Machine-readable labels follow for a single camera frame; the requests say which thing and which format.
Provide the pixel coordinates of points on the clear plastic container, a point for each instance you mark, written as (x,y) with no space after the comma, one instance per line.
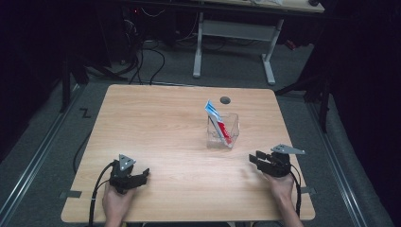
(222,132)

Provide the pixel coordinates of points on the small red object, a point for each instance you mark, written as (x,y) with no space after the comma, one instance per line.
(290,44)

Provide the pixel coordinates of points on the metal floor rail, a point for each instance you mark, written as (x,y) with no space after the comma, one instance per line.
(337,164)
(34,160)

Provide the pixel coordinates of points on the person's right hand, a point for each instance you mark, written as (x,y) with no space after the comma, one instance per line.
(281,187)

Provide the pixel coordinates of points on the black metal stand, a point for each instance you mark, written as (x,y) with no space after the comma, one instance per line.
(315,91)
(67,82)

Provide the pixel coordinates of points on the white-legged wooden desk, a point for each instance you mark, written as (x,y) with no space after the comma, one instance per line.
(236,30)

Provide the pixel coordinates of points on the blue white red toothpaste tube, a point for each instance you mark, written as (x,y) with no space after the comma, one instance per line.
(217,121)

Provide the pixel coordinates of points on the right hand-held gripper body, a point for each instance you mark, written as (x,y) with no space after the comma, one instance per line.
(279,164)

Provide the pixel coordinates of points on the dark round table grommet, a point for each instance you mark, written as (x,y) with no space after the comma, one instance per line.
(225,100)

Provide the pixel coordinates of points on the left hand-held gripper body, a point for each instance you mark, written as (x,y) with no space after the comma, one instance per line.
(123,178)

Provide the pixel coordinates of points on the grey tape piece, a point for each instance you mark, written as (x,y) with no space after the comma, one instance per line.
(307,190)
(71,194)

